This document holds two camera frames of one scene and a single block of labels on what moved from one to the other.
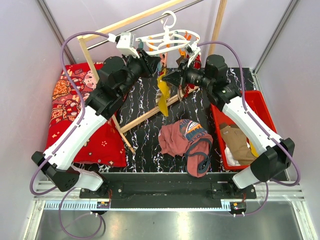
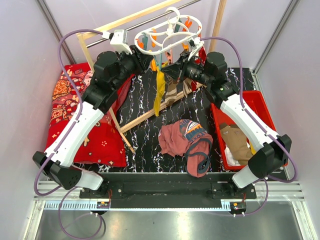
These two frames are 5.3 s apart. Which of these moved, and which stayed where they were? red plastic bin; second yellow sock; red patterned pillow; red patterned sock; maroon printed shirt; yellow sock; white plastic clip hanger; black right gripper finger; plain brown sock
Moved: yellow sock; red patterned sock; black right gripper finger; white plastic clip hanger
Stayed: red plastic bin; maroon printed shirt; plain brown sock; red patterned pillow; second yellow sock
